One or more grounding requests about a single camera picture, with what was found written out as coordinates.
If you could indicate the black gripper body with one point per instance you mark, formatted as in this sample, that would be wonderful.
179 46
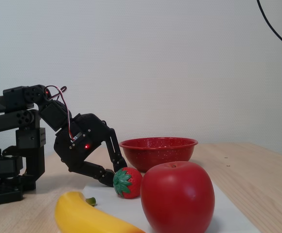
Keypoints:
82 138

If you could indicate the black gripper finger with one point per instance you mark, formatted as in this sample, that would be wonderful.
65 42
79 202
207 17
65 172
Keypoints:
94 171
114 148

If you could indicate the yellow toy banana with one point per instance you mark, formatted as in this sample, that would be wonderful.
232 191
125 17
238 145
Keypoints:
80 216

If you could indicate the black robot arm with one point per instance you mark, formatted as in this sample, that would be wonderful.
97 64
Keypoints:
12 121

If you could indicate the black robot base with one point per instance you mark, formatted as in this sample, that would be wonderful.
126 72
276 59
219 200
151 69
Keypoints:
0 167

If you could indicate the red speckled bowl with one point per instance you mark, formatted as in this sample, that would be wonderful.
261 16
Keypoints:
158 151

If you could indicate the red toy strawberry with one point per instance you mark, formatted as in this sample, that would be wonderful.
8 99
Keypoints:
131 180

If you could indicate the white paper sheet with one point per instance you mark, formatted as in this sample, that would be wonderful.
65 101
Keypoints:
121 211

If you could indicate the red toy apple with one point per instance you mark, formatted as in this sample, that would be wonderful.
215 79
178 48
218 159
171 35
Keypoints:
177 196

